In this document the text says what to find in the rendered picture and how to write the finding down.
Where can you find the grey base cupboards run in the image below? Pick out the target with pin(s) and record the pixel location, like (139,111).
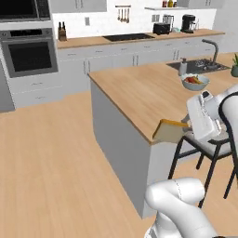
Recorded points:
(124,60)

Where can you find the grey wall socket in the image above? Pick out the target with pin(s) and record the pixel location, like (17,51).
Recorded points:
(155,18)
(87,21)

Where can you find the steel wall oven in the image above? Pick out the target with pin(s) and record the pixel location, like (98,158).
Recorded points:
(29,55)

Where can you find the grey island with wooden top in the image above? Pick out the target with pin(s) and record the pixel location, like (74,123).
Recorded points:
(133,102)

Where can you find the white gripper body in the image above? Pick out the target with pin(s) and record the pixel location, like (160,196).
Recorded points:
(203,119)

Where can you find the black stool with grey seat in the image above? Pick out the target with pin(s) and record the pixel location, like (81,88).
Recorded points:
(210,148)

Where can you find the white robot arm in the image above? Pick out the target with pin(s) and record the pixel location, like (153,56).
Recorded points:
(182,214)

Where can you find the steel sink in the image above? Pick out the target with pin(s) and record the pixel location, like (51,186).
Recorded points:
(200,65)

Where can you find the black toaster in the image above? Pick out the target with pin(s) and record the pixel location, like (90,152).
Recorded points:
(161,28)

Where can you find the yellow bottle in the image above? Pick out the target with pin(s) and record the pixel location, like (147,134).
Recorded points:
(170,3)

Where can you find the white wall shelf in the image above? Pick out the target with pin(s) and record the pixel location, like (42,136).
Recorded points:
(164,8)

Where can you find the grey wall cupboards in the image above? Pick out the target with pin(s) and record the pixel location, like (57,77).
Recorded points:
(77,5)

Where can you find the red bottle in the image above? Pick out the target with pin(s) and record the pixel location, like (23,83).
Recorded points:
(164,3)

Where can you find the black microwave oven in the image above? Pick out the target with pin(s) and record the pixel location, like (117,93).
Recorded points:
(23,8)

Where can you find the grey tap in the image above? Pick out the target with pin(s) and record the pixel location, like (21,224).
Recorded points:
(214,49)

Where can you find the green potted plant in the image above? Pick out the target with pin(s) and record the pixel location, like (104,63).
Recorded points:
(235,66)

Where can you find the white soap dispenser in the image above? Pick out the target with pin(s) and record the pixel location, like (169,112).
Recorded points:
(182,68)

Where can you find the grey fridge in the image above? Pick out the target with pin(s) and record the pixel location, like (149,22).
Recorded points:
(4,89)

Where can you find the bread slice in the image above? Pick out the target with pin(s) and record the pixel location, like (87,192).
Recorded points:
(169,132)

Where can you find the wooden knife block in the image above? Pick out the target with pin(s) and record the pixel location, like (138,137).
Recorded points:
(62,34)

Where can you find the black hob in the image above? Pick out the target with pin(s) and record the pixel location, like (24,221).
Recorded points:
(128,37)

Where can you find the pale blue fruit bowl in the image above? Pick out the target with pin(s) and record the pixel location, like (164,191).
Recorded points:
(195,83)

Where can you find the grey drawers below oven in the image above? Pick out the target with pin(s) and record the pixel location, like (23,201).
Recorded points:
(35,89)

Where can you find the black coffee machine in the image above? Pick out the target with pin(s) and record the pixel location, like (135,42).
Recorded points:
(187,24)

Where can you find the rail with hanging tools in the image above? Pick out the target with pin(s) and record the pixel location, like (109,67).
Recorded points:
(123,14)

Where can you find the grey blender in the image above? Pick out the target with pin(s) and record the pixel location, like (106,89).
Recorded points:
(169,21)

